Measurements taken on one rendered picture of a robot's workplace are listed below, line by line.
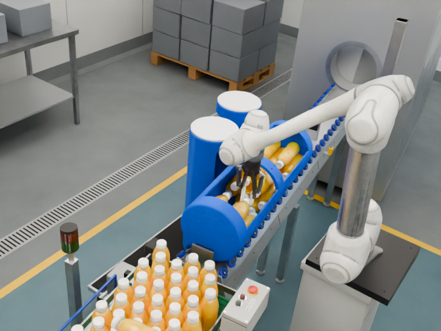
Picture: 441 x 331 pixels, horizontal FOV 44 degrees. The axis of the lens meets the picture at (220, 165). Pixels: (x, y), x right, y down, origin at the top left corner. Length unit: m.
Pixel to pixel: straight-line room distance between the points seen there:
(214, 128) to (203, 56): 2.94
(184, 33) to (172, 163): 1.89
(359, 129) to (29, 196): 3.10
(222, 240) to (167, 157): 2.54
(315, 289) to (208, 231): 0.53
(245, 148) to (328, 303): 0.81
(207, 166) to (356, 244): 1.29
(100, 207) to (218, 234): 2.04
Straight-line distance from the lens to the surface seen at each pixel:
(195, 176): 3.18
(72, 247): 2.08
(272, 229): 2.71
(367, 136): 1.71
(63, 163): 4.70
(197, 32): 5.99
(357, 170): 1.86
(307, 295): 2.48
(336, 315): 2.47
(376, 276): 2.35
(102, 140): 4.98
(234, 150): 2.01
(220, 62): 5.90
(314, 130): 3.32
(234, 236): 2.22
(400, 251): 2.48
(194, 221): 2.29
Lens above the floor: 2.57
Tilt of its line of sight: 33 degrees down
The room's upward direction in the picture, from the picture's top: 6 degrees clockwise
